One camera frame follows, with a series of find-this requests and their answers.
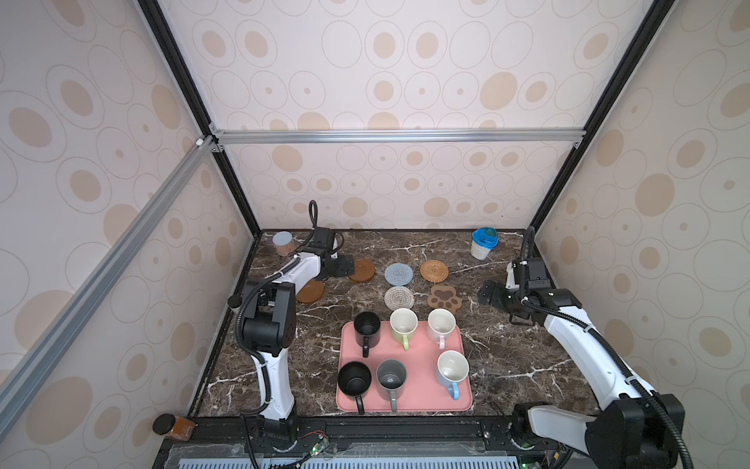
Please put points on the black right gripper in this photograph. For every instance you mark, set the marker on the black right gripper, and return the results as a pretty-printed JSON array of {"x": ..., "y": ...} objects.
[{"x": 492, "y": 294}]

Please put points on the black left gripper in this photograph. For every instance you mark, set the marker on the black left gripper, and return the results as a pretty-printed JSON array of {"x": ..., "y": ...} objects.
[{"x": 344, "y": 270}]

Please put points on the brown wooden coaster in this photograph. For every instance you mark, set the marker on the brown wooden coaster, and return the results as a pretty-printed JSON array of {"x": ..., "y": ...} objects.
[
  {"x": 311, "y": 292},
  {"x": 365, "y": 270}
]

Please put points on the brown wooden coaster front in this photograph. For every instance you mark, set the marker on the brown wooden coaster front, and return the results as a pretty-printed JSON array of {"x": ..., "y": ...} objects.
[{"x": 311, "y": 292}]

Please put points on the blue woven coaster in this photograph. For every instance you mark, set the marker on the blue woven coaster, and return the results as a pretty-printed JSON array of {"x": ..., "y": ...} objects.
[{"x": 399, "y": 274}]

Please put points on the rattan woven coaster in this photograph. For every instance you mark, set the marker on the rattan woven coaster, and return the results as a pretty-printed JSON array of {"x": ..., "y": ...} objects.
[{"x": 434, "y": 271}]

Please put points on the multicolour woven coaster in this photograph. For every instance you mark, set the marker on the multicolour woven coaster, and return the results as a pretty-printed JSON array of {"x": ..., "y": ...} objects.
[{"x": 399, "y": 297}]

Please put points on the cork paw coaster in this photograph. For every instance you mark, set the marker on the cork paw coaster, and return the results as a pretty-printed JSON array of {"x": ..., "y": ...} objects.
[{"x": 444, "y": 297}]

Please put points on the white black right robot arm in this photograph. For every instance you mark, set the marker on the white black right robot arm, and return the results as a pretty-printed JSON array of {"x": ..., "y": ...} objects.
[{"x": 637, "y": 427}]

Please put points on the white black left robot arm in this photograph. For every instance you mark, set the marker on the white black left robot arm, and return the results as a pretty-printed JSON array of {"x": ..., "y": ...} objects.
[{"x": 266, "y": 322}]

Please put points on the white cup blue lid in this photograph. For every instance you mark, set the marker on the white cup blue lid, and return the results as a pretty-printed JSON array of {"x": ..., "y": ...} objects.
[{"x": 484, "y": 240}]

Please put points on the black mug rear left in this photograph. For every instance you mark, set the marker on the black mug rear left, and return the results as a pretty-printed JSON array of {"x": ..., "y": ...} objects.
[{"x": 367, "y": 327}]

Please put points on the black mug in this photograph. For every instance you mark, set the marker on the black mug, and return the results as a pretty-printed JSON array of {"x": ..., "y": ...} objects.
[
  {"x": 367, "y": 327},
  {"x": 354, "y": 380}
]

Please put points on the pink jar grey lid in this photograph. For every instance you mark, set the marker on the pink jar grey lid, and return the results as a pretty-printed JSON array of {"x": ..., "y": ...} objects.
[{"x": 284, "y": 243}]

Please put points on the green mug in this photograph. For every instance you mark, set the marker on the green mug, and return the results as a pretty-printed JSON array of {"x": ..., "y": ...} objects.
[{"x": 404, "y": 324}]

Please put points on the black mug front left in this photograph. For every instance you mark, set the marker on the black mug front left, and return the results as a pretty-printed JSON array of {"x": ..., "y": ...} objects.
[{"x": 354, "y": 380}]

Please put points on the grey mug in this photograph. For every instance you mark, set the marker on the grey mug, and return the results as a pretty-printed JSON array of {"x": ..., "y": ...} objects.
[{"x": 391, "y": 377}]

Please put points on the amber jar black lid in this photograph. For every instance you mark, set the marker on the amber jar black lid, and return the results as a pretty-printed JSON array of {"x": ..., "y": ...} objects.
[{"x": 173, "y": 427}]

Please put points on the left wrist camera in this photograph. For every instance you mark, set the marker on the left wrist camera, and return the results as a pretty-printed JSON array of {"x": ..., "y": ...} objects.
[{"x": 324, "y": 241}]

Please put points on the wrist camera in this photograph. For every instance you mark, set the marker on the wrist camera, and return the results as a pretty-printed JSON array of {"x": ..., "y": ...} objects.
[
  {"x": 528, "y": 275},
  {"x": 324, "y": 241}
]

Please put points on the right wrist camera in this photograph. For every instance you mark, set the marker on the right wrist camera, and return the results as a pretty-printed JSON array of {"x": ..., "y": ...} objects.
[{"x": 528, "y": 275}]

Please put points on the blue handled white mug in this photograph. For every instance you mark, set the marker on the blue handled white mug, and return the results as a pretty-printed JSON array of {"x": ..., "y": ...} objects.
[{"x": 452, "y": 369}]

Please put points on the silver aluminium frame bar rear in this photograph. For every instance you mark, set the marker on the silver aluminium frame bar rear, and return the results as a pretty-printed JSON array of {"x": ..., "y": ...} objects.
[{"x": 392, "y": 136}]

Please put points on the silver aluminium frame bar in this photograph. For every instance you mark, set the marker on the silver aluminium frame bar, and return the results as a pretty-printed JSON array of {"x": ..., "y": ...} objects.
[
  {"x": 392, "y": 136},
  {"x": 39, "y": 362}
]

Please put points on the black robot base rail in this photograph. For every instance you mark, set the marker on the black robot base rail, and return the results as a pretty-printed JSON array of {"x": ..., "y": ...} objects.
[{"x": 462, "y": 441}]

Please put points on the silver aluminium frame bar left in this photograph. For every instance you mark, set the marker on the silver aluminium frame bar left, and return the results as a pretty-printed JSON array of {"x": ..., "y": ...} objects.
[{"x": 39, "y": 362}]

